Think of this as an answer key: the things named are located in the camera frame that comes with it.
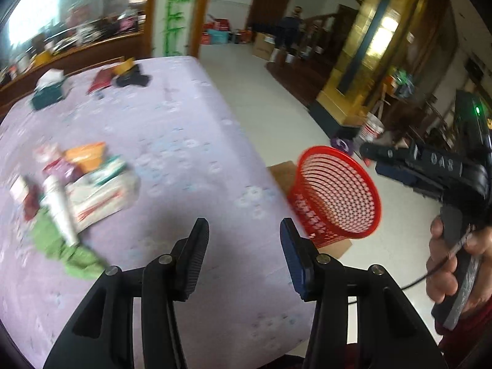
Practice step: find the lilac floral tablecloth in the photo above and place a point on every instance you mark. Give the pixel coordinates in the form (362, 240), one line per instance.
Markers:
(192, 160)

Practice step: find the purple snack packet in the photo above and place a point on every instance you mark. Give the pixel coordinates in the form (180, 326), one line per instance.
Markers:
(66, 172)

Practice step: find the white tube bottle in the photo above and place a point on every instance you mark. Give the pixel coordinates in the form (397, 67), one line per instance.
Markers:
(56, 199)

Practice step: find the cardboard box far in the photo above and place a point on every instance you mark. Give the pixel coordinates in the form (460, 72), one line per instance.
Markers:
(263, 46)

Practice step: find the dark red wrapper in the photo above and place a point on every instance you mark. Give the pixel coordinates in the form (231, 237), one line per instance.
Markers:
(31, 203)

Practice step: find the wooden sideboard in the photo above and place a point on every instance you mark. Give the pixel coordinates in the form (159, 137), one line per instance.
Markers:
(75, 61)

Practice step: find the red sleeve forearm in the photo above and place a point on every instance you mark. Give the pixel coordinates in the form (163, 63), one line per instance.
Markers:
(469, 345)

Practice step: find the red mesh waste basket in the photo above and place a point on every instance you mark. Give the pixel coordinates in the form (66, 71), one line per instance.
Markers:
(345, 200)

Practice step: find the orange medicine box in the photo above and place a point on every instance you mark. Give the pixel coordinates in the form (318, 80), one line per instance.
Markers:
(88, 157)

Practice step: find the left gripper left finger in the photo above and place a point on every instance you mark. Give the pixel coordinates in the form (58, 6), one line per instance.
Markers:
(99, 334)

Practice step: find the teal tissue box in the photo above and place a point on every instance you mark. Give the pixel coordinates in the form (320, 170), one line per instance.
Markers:
(52, 87)

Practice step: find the right hand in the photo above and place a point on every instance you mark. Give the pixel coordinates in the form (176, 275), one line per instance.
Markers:
(443, 283)

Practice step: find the red packet far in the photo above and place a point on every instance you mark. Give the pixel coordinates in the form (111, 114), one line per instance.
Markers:
(103, 79)

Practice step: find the black wallet pouch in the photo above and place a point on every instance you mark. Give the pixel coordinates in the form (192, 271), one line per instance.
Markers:
(133, 77)

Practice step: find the green cloth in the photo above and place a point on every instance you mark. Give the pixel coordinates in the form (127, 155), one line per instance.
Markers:
(77, 260)

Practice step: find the white printed plastic bag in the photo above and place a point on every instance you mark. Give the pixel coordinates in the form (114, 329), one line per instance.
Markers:
(90, 203)

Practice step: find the white paint bucket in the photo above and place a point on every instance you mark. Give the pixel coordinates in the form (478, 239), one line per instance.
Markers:
(370, 130)

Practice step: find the gold pillar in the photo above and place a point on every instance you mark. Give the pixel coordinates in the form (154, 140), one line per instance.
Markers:
(372, 44)

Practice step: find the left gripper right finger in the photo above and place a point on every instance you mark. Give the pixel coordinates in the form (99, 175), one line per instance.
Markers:
(362, 318)

